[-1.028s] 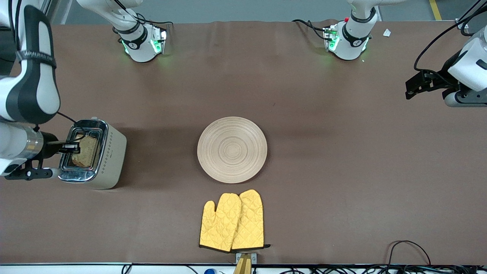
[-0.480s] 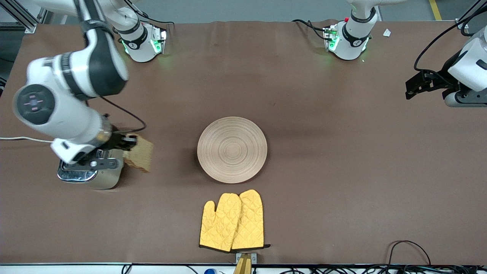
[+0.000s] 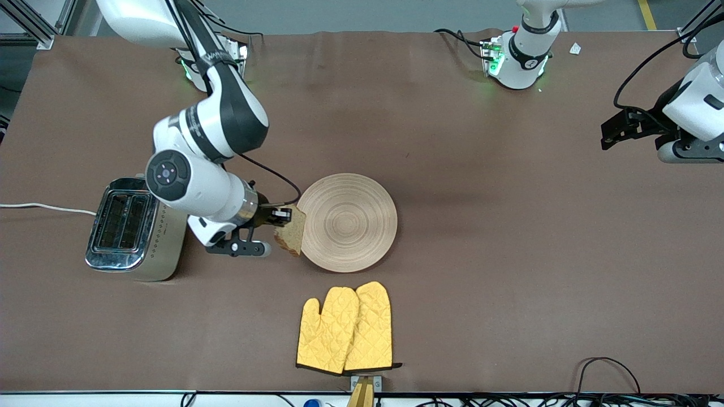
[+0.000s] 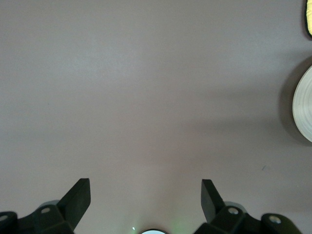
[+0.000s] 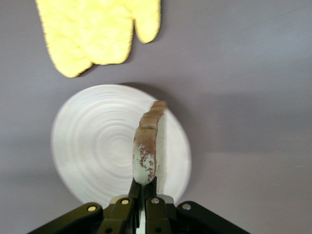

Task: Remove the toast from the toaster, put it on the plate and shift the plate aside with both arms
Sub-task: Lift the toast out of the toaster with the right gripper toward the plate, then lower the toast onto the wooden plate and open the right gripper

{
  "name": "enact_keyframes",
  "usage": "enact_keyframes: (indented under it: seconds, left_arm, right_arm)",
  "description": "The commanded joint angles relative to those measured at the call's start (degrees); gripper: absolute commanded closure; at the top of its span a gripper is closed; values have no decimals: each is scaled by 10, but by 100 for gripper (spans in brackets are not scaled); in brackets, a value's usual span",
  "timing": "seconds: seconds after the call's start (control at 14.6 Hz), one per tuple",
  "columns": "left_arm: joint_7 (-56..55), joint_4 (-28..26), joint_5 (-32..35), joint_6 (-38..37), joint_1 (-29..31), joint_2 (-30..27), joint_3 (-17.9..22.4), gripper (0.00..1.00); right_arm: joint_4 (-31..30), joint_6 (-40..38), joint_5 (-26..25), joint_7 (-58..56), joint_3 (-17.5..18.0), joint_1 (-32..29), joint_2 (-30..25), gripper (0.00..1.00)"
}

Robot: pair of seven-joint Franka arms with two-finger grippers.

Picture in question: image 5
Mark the round wooden plate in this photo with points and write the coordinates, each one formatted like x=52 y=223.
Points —
x=97 y=146

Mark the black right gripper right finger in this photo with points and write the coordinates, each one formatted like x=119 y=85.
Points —
x=175 y=221

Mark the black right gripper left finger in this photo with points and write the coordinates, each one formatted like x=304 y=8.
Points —
x=97 y=221

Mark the yellow quilted oven mitt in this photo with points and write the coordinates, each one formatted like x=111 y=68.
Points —
x=61 y=36
x=114 y=29

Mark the large table cover sheet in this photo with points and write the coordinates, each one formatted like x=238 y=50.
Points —
x=243 y=122

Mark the slice of toast bread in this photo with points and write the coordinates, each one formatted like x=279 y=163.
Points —
x=146 y=146

